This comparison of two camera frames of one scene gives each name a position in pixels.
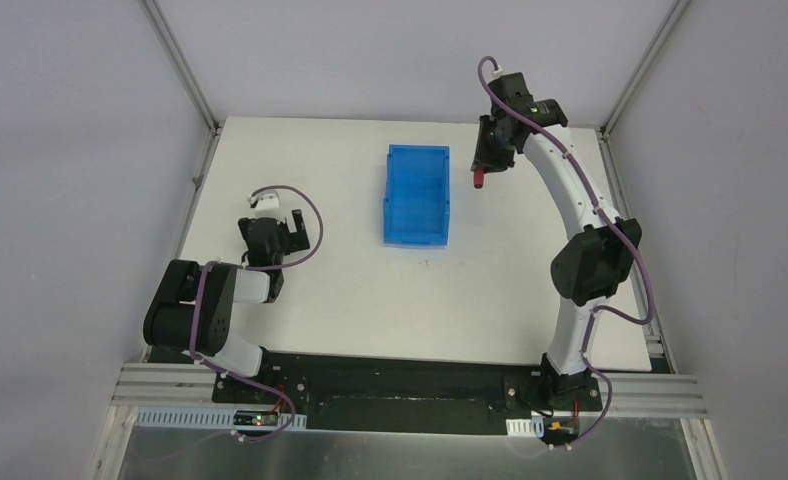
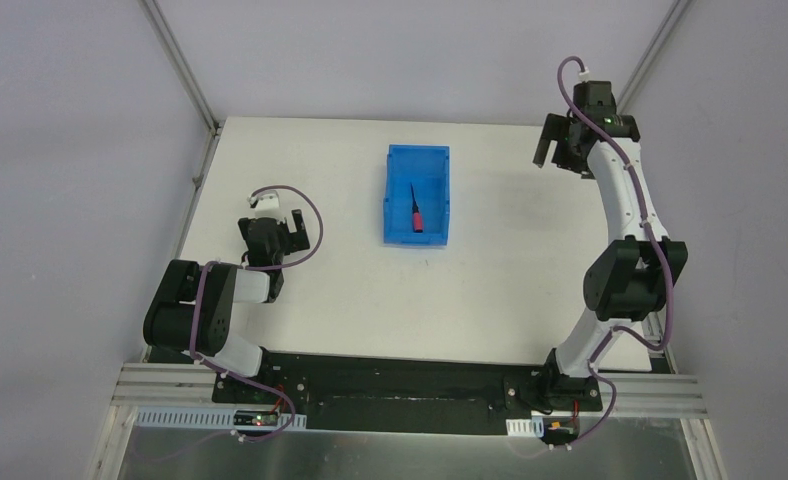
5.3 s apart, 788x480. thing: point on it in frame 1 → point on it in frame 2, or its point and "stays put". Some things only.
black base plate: [397, 395] stays put
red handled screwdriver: [479, 176] → [416, 213]
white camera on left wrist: [266, 204] stays put
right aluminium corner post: [661, 38] stays put
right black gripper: [491, 157] → [567, 136]
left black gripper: [278, 234] stays put
